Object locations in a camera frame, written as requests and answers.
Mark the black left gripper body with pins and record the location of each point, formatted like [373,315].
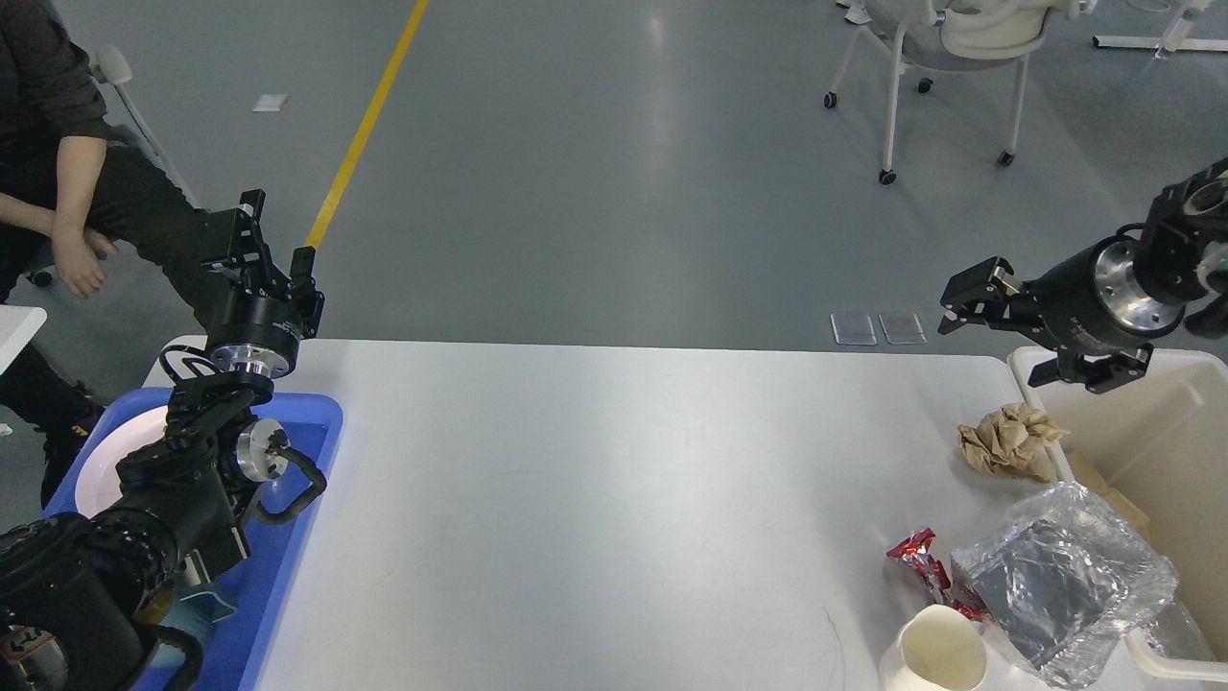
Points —
[260,333]

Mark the white table base far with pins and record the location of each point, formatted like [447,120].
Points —
[1176,36]

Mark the pink plate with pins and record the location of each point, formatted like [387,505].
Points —
[110,456]

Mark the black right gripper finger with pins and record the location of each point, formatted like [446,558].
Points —
[1096,376]
[984,295]

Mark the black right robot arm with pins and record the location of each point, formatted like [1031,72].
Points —
[1181,257]

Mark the beige plastic bin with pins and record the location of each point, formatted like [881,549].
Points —
[1161,441]

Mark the blue plastic tray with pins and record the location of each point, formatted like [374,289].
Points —
[259,586]

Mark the person's bare forearm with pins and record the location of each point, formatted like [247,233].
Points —
[79,163]

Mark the foil tray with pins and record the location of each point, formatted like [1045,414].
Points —
[1064,577]

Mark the floor socket plate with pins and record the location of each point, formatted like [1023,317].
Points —
[854,329]
[902,328]

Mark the white office chair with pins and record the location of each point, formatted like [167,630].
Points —
[109,66]
[952,37]

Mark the red snack wrapper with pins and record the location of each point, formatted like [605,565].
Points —
[916,553]

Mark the teal mug yellow inside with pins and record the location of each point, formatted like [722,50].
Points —
[198,612]

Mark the aluminium foil sheet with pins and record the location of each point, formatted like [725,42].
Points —
[1174,634]

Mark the white office chair right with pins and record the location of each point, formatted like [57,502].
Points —
[952,37]

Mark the person's hand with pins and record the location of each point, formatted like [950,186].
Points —
[79,255]

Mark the brown paper ball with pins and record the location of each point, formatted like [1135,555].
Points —
[1012,442]

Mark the left floor socket plate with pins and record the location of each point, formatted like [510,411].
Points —
[854,329]

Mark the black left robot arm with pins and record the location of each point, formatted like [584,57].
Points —
[79,592]

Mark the brown paper bag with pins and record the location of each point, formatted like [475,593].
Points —
[1086,473]

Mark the white paper on floor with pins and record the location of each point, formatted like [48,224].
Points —
[270,102]

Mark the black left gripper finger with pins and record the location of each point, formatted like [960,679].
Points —
[234,250]
[302,290]

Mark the white office chair left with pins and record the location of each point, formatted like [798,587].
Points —
[109,66]

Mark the seated person in black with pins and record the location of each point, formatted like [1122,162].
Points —
[48,94]

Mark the right floor socket plate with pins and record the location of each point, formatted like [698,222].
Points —
[902,328]

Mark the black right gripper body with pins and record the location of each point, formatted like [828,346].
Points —
[1094,305]

